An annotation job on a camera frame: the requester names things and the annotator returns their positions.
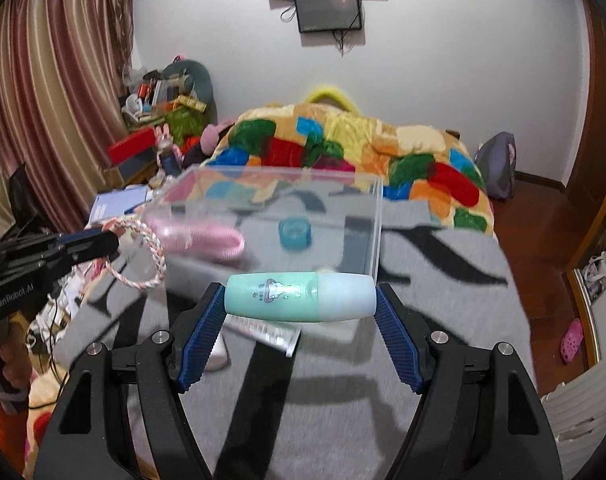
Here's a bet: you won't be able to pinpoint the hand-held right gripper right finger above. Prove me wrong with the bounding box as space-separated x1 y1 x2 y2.
375 282 566 480

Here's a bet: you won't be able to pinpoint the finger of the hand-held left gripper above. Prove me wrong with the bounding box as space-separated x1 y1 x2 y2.
50 229 121 257
43 252 118 283

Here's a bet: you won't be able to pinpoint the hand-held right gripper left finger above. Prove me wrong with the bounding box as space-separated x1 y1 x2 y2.
35 282 228 480

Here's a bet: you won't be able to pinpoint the pink white braided rope ring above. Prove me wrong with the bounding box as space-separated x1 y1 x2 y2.
99 216 168 292

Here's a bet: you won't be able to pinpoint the green lotion bottle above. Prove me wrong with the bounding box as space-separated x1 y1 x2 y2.
224 271 378 323

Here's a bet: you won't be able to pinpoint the clear plastic box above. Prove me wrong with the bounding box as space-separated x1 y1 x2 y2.
138 164 386 282

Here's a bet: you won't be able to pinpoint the person's left hand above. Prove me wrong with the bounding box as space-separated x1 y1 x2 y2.
0 321 34 401

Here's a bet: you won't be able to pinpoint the small white object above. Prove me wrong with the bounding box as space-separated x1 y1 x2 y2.
203 334 232 372

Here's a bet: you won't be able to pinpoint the blue white notebook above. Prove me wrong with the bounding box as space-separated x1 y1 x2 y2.
88 185 150 227

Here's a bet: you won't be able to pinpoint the white squeeze tube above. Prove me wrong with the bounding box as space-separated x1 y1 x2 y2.
223 314 304 359

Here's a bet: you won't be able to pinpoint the black chair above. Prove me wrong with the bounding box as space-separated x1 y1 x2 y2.
7 164 51 238

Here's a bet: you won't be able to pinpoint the grey black patterned blanket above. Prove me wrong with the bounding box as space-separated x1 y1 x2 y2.
28 195 540 480

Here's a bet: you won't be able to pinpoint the red box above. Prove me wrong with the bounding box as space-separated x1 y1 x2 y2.
108 127 156 166

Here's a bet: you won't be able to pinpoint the pink bunny toy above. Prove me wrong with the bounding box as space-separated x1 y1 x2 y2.
154 124 182 175

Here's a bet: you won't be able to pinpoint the blue round cap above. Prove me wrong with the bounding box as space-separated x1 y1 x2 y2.
278 217 312 250

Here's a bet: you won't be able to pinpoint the pink striped curtain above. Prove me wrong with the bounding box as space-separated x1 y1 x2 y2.
0 0 136 242

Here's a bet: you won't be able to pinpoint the pink plush toy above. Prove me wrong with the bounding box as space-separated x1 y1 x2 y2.
200 119 236 154

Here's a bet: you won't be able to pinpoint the yellow green box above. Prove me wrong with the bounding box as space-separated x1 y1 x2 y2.
175 94 206 114

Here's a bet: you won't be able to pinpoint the pink clog shoe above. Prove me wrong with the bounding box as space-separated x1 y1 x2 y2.
560 317 584 364

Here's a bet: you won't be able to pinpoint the colourful patchwork blanket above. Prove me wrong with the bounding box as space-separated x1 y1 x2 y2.
203 102 496 237

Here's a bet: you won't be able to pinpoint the white drawer cabinet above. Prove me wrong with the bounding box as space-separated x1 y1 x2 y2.
540 354 606 457

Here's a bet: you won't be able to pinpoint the green round cushion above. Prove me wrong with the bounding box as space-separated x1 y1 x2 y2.
161 59 214 112

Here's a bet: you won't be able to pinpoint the grey purple backpack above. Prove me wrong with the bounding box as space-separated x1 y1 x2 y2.
475 131 518 199

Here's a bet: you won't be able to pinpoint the white shoes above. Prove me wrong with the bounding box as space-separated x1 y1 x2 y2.
582 251 606 304

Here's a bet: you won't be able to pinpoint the yellow pillow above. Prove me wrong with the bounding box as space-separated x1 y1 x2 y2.
303 85 362 112

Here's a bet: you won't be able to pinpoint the black cables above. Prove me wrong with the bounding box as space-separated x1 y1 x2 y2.
29 290 81 401

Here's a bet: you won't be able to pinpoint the small black wall screen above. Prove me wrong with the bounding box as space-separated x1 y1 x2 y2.
294 0 364 34

